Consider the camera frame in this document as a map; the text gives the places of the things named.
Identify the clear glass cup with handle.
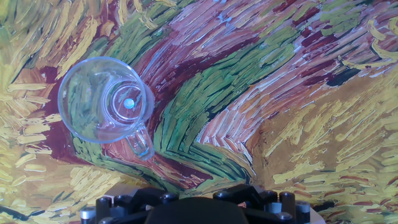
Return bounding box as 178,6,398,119
57,56,156,162

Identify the blue yellow painted tablecloth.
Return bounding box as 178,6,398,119
0,0,398,224

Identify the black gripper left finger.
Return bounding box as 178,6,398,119
80,186,180,224

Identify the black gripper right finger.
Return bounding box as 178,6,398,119
212,184,312,224

